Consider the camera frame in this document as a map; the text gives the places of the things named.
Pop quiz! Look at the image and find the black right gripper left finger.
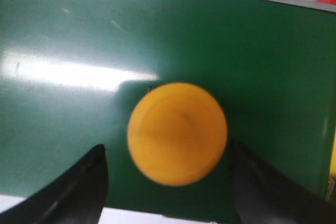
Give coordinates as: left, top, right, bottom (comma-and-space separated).
1, 144, 109, 223

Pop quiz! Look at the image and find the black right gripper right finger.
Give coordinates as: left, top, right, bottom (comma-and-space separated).
229, 141, 335, 223

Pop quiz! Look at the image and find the green conveyor belt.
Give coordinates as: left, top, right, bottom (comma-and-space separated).
1, 0, 335, 223

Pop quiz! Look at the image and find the yellow plastic tray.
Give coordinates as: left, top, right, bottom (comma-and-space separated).
328, 137, 336, 184

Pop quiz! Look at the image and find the yellow push button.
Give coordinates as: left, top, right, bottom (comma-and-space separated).
127, 82, 228, 187

